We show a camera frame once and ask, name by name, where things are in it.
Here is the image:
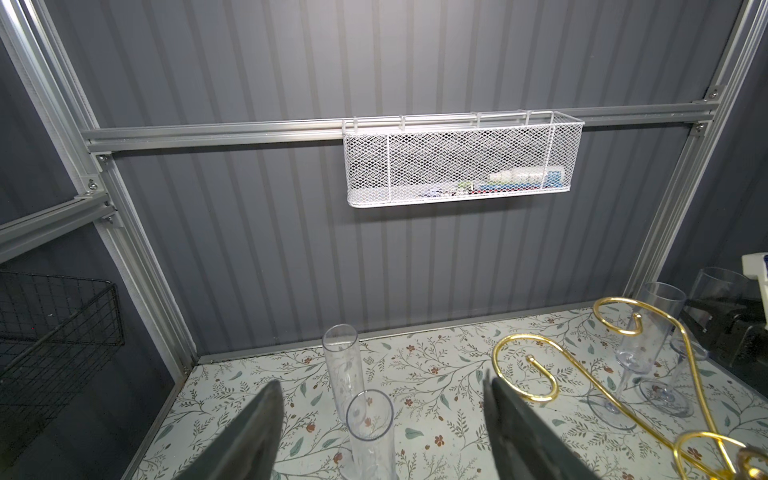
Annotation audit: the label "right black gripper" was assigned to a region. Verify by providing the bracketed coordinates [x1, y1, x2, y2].
[683, 299, 767, 396]

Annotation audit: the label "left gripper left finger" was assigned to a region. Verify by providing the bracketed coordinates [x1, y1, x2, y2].
[176, 380, 284, 479]

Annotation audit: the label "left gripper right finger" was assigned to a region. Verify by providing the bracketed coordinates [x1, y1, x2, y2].
[483, 374, 597, 479]

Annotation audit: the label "clear flute glass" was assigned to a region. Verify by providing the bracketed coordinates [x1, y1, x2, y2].
[339, 389, 398, 479]
[322, 324, 365, 424]
[638, 266, 751, 419]
[586, 281, 686, 431]

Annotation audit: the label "floral table mat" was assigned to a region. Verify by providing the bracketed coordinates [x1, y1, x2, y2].
[128, 299, 768, 480]

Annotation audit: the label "items in white basket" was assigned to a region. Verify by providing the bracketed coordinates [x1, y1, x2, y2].
[420, 166, 566, 198]

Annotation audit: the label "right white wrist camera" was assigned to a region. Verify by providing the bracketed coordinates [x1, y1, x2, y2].
[741, 252, 768, 317]

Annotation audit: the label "gold wire glass rack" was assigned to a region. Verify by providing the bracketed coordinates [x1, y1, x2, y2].
[491, 296, 768, 480]

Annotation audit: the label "black wire wall basket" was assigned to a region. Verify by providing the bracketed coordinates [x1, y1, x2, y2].
[1, 271, 125, 469]

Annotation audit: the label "white mesh wall basket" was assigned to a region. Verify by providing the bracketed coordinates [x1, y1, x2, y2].
[341, 110, 584, 208]

